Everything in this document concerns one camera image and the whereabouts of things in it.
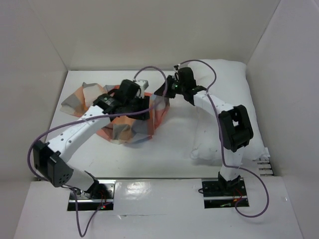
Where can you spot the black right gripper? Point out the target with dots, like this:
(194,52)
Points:
(168,86)

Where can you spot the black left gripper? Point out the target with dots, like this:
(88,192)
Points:
(144,102)

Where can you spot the orange grey checked pillowcase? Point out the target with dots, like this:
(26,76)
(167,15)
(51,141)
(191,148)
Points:
(122,129)

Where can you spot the white pillow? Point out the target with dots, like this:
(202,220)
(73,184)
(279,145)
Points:
(228,87)

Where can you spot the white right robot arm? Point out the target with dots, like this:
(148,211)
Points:
(234,126)

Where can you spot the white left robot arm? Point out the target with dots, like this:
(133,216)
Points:
(51,158)

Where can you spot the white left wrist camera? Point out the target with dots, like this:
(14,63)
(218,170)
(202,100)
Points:
(143,84)

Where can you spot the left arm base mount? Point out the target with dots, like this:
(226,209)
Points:
(102,199)

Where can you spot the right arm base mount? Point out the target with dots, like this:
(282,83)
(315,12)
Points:
(214,197)

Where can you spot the aluminium rail frame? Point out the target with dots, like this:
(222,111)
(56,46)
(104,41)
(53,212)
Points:
(264,167)

